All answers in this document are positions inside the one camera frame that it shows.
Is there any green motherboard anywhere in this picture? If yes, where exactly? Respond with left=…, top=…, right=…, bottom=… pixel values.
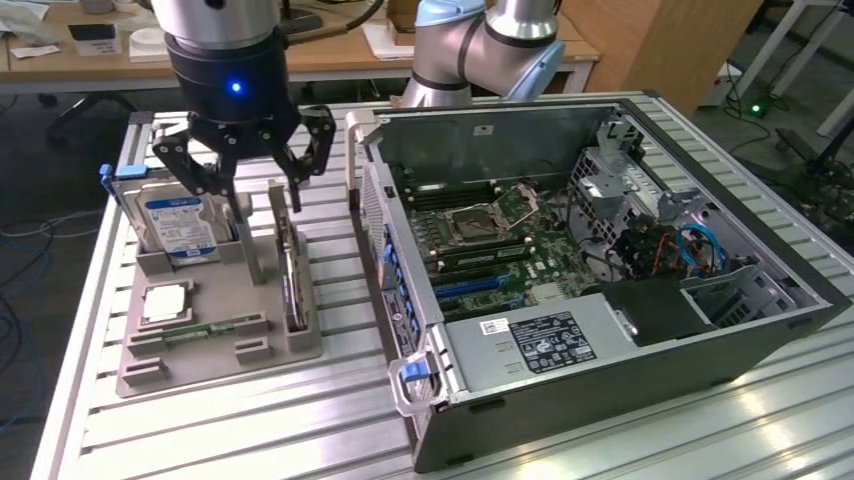
left=399, top=177, right=606, bottom=324

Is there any black open PC case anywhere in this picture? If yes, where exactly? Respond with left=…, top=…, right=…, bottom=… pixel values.
left=343, top=97, right=854, bottom=474

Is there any RAM stick with label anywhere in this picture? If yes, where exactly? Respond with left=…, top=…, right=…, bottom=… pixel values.
left=436, top=239, right=536, bottom=274

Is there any grey case latch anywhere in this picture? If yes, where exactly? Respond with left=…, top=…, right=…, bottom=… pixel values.
left=343, top=110, right=383, bottom=194

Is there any CPU socket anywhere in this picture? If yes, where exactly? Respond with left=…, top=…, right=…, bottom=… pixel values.
left=444, top=203, right=500, bottom=240

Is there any metal socket cover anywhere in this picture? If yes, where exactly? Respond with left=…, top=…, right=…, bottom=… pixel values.
left=494, top=180, right=547, bottom=222

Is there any white table frame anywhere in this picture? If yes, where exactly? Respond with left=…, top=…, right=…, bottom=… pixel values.
left=730, top=0, right=854, bottom=136

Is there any wooden desk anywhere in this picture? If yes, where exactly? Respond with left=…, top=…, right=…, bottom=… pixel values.
left=0, top=0, right=602, bottom=96

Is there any white paper stack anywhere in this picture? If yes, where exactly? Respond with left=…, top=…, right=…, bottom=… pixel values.
left=363, top=22, right=419, bottom=60

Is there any grey parts rack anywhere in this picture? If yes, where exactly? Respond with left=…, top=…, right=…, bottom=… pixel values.
left=116, top=192, right=327, bottom=400

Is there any white box with black top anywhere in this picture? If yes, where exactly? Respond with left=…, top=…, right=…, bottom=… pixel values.
left=68, top=23, right=125, bottom=57

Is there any red wire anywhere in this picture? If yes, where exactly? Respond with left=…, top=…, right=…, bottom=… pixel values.
left=650, top=230, right=671, bottom=274

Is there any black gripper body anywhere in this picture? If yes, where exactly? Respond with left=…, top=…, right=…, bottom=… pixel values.
left=164, top=28, right=303, bottom=160

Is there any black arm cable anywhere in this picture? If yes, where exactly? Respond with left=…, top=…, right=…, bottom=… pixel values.
left=286, top=0, right=386, bottom=44

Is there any graphics card with metal bracket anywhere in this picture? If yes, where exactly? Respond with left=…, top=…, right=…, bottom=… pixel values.
left=266, top=178, right=315, bottom=335

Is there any blue expansion slot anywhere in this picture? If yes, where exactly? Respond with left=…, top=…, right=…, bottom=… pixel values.
left=431, top=277, right=512, bottom=302

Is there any black office chair base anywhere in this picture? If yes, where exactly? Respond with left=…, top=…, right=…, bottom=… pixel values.
left=36, top=89, right=139, bottom=149

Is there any metal disk bay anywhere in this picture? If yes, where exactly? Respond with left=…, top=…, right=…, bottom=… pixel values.
left=570, top=117, right=672, bottom=241

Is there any green RAM stick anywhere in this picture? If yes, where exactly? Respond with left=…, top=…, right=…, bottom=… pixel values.
left=161, top=319, right=253, bottom=342

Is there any blue wire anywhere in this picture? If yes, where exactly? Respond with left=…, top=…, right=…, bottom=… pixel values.
left=672, top=224, right=730, bottom=279

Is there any silver CPU chip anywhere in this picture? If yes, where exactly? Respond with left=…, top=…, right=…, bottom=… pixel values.
left=141, top=285, right=193, bottom=322

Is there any white box with round hollow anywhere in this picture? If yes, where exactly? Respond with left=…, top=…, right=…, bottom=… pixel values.
left=128, top=27, right=179, bottom=65

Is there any grey power supply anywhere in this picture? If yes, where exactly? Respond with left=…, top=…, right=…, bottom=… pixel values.
left=442, top=292, right=643, bottom=394

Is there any black plastic shroud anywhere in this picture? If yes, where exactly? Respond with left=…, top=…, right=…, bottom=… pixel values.
left=595, top=277, right=721, bottom=349

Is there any hard disk with blue bracket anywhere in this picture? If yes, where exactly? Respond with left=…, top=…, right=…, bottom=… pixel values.
left=97, top=157, right=232, bottom=266

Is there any wooden cabinet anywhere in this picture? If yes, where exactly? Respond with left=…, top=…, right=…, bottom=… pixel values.
left=559, top=0, right=766, bottom=116

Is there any grey handle with blue tab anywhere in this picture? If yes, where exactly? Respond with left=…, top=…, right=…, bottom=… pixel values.
left=386, top=349, right=448, bottom=416

